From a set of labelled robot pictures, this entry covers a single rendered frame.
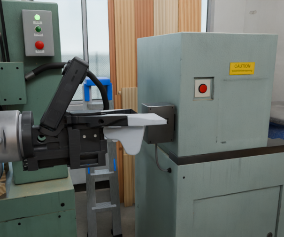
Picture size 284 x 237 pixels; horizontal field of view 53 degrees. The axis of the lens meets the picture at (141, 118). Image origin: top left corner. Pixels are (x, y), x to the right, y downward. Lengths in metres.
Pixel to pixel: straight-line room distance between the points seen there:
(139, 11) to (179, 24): 0.38
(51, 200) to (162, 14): 1.95
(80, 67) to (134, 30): 2.16
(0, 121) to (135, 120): 0.18
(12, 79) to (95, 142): 0.73
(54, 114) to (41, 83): 0.78
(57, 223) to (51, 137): 0.87
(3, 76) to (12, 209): 0.50
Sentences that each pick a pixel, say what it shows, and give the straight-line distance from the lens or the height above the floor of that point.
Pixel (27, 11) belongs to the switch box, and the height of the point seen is 1.47.
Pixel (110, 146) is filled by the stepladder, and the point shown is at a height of 0.69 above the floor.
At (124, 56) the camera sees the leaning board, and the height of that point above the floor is 1.29.
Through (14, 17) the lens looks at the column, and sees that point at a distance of 1.21.
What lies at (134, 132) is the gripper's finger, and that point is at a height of 1.22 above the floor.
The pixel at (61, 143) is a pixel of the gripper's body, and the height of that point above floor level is 1.20.
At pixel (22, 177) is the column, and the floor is 0.83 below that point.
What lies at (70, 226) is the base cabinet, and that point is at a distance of 1.30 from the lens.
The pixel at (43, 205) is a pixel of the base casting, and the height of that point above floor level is 0.75.
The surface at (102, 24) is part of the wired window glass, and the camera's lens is 2.75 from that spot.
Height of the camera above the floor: 1.34
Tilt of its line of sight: 13 degrees down
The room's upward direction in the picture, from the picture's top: straight up
